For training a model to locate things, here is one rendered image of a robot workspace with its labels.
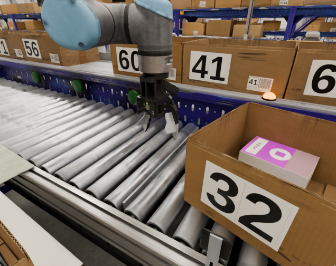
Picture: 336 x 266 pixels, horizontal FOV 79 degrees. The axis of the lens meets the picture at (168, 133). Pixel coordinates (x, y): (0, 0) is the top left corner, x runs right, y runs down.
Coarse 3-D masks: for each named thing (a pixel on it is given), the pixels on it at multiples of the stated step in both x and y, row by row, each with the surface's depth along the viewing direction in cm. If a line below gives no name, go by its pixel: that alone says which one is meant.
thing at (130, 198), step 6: (192, 132) 79; (186, 138) 75; (180, 144) 72; (174, 150) 68; (168, 156) 65; (174, 156) 69; (162, 162) 63; (168, 162) 65; (156, 168) 60; (162, 168) 63; (150, 174) 58; (156, 174) 60; (144, 180) 55; (150, 180) 58; (138, 186) 54; (144, 186) 55; (138, 192) 53; (126, 198) 50; (132, 198) 51; (126, 204) 50
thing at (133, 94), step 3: (132, 90) 94; (129, 93) 95; (132, 93) 94; (135, 93) 93; (138, 93) 94; (129, 96) 96; (132, 96) 95; (135, 96) 94; (129, 99) 96; (132, 99) 96; (135, 99) 95; (132, 102) 96; (135, 102) 95; (138, 102) 95
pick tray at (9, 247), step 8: (0, 224) 31; (0, 232) 37; (8, 232) 30; (0, 240) 39; (8, 240) 34; (16, 240) 29; (0, 248) 37; (8, 248) 38; (16, 248) 31; (8, 256) 36; (16, 256) 36; (24, 256) 27; (8, 264) 35; (16, 264) 26; (24, 264) 27; (32, 264) 29
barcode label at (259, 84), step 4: (252, 76) 73; (248, 80) 74; (252, 80) 73; (256, 80) 73; (260, 80) 72; (264, 80) 71; (268, 80) 71; (272, 80) 70; (248, 84) 75; (252, 84) 74; (256, 84) 73; (260, 84) 73; (264, 84) 72; (268, 84) 71; (248, 88) 75; (252, 88) 74; (256, 88) 74; (260, 88) 73; (264, 88) 72; (268, 88) 72
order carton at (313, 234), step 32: (224, 128) 53; (256, 128) 60; (288, 128) 54; (320, 128) 49; (192, 160) 42; (224, 160) 36; (320, 160) 52; (192, 192) 46; (288, 192) 30; (320, 192) 50; (224, 224) 42; (320, 224) 28; (288, 256) 34; (320, 256) 30
